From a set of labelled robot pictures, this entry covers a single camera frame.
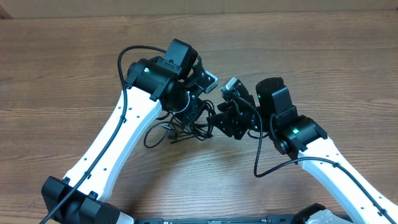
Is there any black USB cable bundle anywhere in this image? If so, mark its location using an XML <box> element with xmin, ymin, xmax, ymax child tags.
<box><xmin>161</xmin><ymin>99</ymin><xmax>218</xmax><ymax>144</ymax></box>

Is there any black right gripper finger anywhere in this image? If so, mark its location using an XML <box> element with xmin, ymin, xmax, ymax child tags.
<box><xmin>217</xmin><ymin>100</ymin><xmax>239</xmax><ymax>115</ymax></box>
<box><xmin>213</xmin><ymin>112</ymin><xmax>240</xmax><ymax>138</ymax></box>

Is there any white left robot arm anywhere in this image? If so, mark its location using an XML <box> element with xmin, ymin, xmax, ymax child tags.
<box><xmin>41</xmin><ymin>39</ymin><xmax>207</xmax><ymax>224</ymax></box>

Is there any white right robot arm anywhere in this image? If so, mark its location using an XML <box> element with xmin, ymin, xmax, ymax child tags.
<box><xmin>209</xmin><ymin>77</ymin><xmax>397</xmax><ymax>223</ymax></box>

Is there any black USB cable long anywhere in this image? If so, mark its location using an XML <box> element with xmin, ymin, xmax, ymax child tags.
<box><xmin>143</xmin><ymin>121</ymin><xmax>171</xmax><ymax>149</ymax></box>

